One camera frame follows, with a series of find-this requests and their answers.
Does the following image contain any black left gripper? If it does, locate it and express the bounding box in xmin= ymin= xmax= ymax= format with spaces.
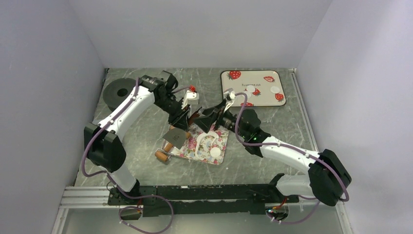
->
xmin=155 ymin=95 xmax=191 ymax=133

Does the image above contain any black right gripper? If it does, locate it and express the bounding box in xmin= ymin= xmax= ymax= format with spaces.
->
xmin=192 ymin=99 xmax=248 ymax=139

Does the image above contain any white dough scrap strip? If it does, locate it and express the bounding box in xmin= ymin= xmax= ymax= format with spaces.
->
xmin=194 ymin=131 xmax=220 ymax=160

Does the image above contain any wooden handled dough scraper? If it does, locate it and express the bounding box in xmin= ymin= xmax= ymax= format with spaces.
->
xmin=163 ymin=111 xmax=200 ymax=149

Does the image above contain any floral print tray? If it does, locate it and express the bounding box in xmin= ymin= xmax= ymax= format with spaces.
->
xmin=169 ymin=124 xmax=229 ymax=165

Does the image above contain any wooden rolling pin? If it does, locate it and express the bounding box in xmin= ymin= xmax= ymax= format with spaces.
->
xmin=154 ymin=132 xmax=191 ymax=163

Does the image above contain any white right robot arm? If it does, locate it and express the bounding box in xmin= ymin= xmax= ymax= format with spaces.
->
xmin=193 ymin=102 xmax=352 ymax=206

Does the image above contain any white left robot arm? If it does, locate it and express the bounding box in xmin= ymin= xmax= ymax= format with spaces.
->
xmin=80 ymin=71 xmax=191 ymax=205

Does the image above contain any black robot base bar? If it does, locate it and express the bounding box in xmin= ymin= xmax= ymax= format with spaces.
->
xmin=108 ymin=184 xmax=299 ymax=217

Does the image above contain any round white wrapper left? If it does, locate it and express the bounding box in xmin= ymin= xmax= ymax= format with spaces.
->
xmin=244 ymin=91 xmax=252 ymax=98

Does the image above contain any round white wrapper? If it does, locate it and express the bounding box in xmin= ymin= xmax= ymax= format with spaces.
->
xmin=245 ymin=85 xmax=256 ymax=93
xmin=270 ymin=86 xmax=281 ymax=94
xmin=244 ymin=91 xmax=252 ymax=98

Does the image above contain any round white wrapper middle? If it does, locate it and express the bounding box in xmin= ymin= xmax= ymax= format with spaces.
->
xmin=245 ymin=85 xmax=256 ymax=93

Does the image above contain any strawberry print tray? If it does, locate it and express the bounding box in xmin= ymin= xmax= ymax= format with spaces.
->
xmin=220 ymin=70 xmax=286 ymax=107

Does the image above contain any black filament spool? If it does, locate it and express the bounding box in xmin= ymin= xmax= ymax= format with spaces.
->
xmin=103 ymin=78 xmax=136 ymax=112

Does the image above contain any round white wrapper right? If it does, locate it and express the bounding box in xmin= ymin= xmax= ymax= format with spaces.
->
xmin=270 ymin=86 xmax=281 ymax=94

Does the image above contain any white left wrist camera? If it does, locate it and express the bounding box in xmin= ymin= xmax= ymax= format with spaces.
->
xmin=181 ymin=85 xmax=199 ymax=110

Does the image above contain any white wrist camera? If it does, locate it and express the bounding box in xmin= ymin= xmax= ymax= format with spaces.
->
xmin=181 ymin=85 xmax=199 ymax=110
xmin=223 ymin=88 xmax=236 ymax=112

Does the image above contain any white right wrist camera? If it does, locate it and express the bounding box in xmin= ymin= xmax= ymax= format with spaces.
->
xmin=223 ymin=88 xmax=236 ymax=112

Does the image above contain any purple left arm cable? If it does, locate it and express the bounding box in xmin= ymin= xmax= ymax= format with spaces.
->
xmin=80 ymin=77 xmax=175 ymax=234

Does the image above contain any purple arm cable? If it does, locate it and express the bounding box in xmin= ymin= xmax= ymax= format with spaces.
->
xmin=80 ymin=77 xmax=175 ymax=234
xmin=234 ymin=93 xmax=350 ymax=226

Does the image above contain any aluminium frame rail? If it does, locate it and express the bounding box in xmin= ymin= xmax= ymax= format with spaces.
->
xmin=59 ymin=187 xmax=110 ymax=209

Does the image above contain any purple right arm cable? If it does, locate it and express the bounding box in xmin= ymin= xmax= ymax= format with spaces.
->
xmin=234 ymin=93 xmax=350 ymax=226

